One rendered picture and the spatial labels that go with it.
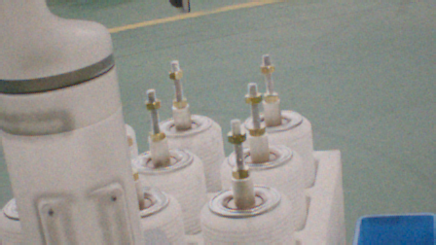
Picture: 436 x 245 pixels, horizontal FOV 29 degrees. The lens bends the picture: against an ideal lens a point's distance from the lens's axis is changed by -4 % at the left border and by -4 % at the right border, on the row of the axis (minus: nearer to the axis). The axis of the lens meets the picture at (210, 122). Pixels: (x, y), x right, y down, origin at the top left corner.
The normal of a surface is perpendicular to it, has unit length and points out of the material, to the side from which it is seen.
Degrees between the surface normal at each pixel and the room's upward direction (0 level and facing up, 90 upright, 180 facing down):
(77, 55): 93
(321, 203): 0
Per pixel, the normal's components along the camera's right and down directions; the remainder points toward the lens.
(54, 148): 0.09, 0.32
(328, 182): -0.12, -0.94
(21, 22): -0.32, 0.38
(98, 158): 0.65, 0.17
